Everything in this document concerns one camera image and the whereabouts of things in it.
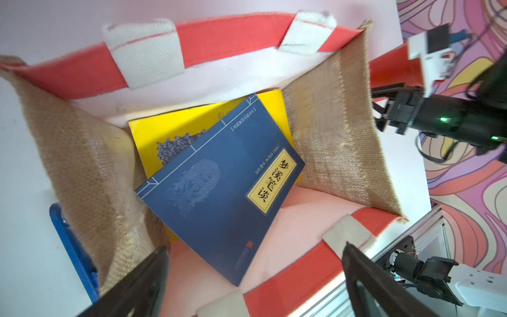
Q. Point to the red pen holder cup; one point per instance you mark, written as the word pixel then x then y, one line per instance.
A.
pixel 395 67

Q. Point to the yellow illustrated book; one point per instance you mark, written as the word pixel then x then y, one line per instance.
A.
pixel 159 139

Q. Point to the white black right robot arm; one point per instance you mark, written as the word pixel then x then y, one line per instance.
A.
pixel 479 120

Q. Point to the navy book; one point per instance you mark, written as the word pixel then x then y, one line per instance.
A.
pixel 221 194

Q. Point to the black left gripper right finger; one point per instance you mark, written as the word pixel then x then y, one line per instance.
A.
pixel 374 293

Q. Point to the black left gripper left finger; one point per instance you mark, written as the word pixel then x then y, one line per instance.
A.
pixel 140 293

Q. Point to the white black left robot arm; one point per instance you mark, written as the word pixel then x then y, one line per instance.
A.
pixel 282 292

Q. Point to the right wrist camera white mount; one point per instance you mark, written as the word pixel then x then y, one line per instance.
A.
pixel 433 51

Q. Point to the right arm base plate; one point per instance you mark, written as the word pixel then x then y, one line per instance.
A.
pixel 400 261

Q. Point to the red beige canvas tote bag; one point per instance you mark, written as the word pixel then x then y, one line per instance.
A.
pixel 78 109

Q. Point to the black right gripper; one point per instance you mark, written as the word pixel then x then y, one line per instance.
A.
pixel 401 108

